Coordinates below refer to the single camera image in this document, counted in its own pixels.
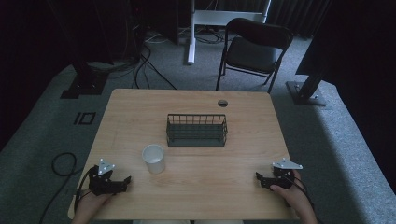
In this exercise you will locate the white cup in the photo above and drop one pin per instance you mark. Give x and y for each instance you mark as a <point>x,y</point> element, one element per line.
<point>153,159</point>

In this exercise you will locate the person's right hand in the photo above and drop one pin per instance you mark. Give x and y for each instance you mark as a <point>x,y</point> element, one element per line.
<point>294,199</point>

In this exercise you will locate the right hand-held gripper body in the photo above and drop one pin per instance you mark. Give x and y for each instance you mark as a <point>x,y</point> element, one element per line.
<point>282,175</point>

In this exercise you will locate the person's left hand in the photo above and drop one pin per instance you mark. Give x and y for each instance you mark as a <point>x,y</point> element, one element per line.
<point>88,207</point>

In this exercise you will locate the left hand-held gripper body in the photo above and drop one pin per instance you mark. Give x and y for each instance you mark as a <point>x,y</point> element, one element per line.
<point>100,183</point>

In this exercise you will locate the black folding chair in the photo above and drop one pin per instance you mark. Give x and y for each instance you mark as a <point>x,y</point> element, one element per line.
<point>252,54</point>

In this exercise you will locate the black metal stand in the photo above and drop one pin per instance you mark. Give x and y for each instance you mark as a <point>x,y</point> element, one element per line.
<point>306,90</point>
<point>85,84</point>

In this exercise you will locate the white desk frame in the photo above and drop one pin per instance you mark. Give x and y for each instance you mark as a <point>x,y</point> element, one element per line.
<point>199,17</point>

